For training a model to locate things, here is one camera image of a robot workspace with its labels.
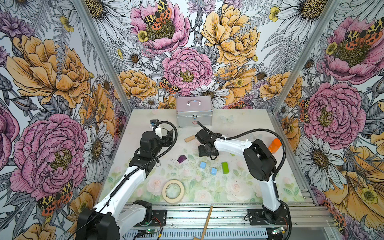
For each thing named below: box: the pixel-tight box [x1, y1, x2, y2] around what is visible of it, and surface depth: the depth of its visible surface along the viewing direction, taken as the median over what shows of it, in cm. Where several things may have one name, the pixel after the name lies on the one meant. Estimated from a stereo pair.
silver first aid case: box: [176, 96, 213, 128], surface depth 107 cm
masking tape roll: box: [162, 179, 185, 205], surface depth 81 cm
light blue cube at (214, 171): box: [211, 167, 218, 176], surface depth 90 cm
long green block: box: [221, 161, 230, 174], surface depth 92 cm
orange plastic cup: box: [268, 138, 282, 154], surface depth 95 cm
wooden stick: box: [193, 205, 213, 240], surface depth 74 cm
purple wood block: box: [177, 155, 187, 164], surface depth 96 cm
